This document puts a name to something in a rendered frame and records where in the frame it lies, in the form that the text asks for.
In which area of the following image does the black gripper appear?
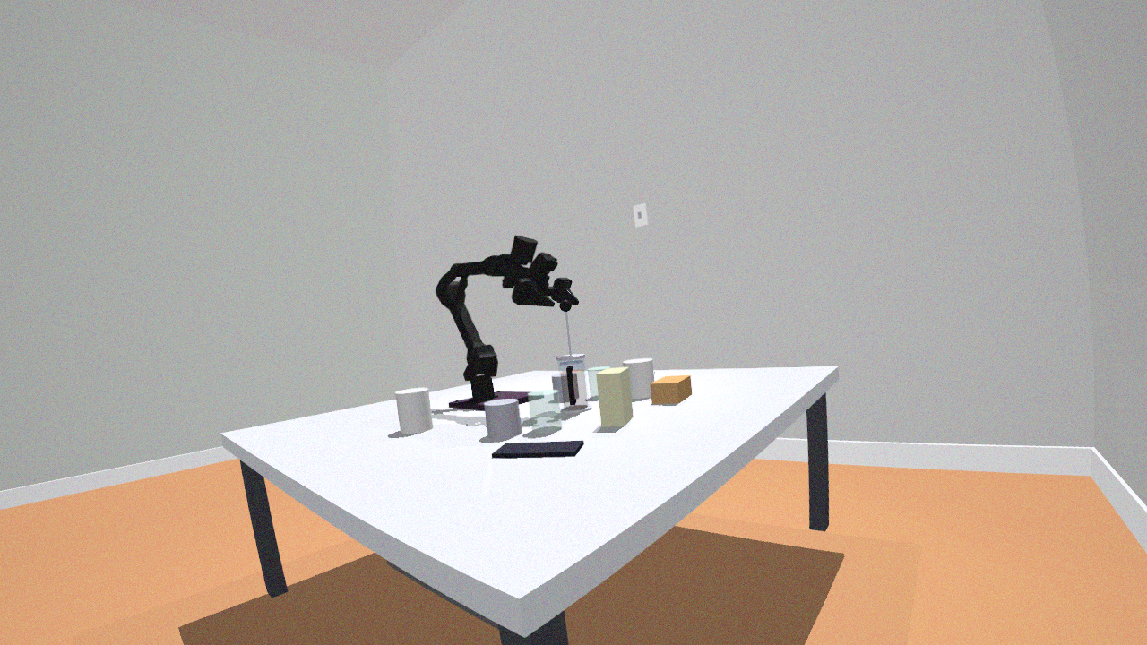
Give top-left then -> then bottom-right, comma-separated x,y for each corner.
512,270 -> 579,306

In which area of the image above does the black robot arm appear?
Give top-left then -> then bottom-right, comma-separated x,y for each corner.
436,235 -> 557,401

